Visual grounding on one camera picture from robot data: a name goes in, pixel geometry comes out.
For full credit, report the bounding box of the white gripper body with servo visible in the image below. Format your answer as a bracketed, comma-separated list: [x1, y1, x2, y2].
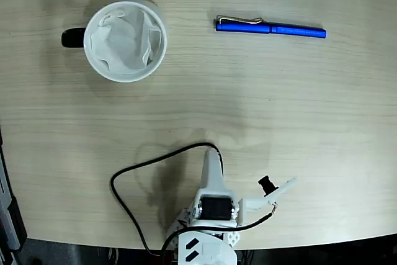
[189, 187, 242, 229]

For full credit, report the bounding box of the blue pen with gold clip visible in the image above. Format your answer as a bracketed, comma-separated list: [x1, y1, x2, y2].
[215, 15, 328, 40]

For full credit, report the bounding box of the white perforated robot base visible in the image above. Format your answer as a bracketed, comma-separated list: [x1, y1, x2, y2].
[166, 207, 241, 249]

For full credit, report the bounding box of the crumpled white tissue paper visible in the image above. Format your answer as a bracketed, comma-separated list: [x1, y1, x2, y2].
[89, 9, 163, 73]

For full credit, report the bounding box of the black camera cable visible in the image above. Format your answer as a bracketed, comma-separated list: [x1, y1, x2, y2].
[110, 142, 279, 256]

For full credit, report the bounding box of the wrist camera on white mount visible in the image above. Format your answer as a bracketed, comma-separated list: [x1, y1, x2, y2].
[240, 175, 298, 216]

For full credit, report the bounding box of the white mug with black handle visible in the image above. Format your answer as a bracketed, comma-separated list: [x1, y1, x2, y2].
[61, 0, 169, 84]

